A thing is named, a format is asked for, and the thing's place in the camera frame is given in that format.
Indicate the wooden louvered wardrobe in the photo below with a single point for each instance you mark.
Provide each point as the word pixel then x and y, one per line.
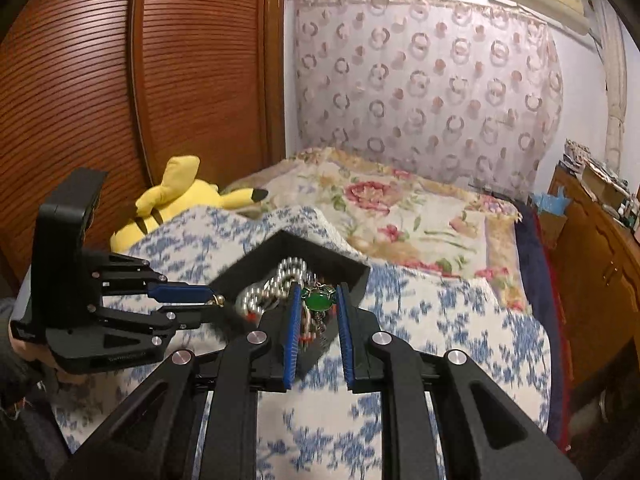
pixel 124 85

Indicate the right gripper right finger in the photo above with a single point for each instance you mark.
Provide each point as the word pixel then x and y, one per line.
pixel 377 361

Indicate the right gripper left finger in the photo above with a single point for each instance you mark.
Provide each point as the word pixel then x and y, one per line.
pixel 264 360

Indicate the ring patterned sheer curtain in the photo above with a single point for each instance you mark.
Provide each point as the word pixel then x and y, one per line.
pixel 456 92

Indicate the wooden dresser cabinet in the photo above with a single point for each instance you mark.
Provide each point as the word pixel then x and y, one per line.
pixel 596 263

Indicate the floral bed quilt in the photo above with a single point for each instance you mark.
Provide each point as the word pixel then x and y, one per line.
pixel 394 215

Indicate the person's left hand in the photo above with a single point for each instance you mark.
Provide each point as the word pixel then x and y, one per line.
pixel 40 353

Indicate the black open jewelry box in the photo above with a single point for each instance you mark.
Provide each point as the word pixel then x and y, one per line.
pixel 265 276

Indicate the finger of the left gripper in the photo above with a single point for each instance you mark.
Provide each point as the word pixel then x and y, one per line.
pixel 190 317
pixel 180 291

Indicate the blue tissue paper bag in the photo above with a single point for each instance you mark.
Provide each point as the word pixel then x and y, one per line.
pixel 552 203

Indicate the yellow plush toy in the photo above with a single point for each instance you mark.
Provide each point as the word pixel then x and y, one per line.
pixel 179 190

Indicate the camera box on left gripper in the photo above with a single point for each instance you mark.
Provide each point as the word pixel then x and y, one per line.
pixel 65 219

